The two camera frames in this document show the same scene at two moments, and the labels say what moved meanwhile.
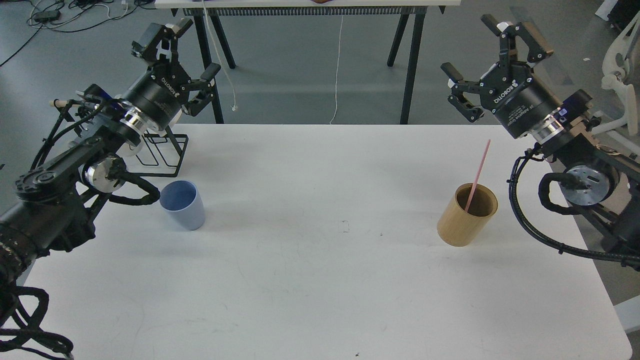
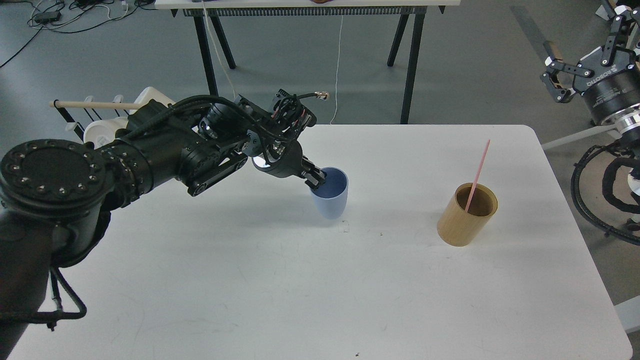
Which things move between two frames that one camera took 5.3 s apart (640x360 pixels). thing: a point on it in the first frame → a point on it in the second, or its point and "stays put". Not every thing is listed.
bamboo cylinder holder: (458, 228) stays put
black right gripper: (518, 98) → (613, 87)
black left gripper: (160, 96) → (284, 158)
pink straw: (478, 175) stays put
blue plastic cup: (181, 199) → (330, 198)
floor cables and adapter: (57, 16) stays put
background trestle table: (202, 9) stays put
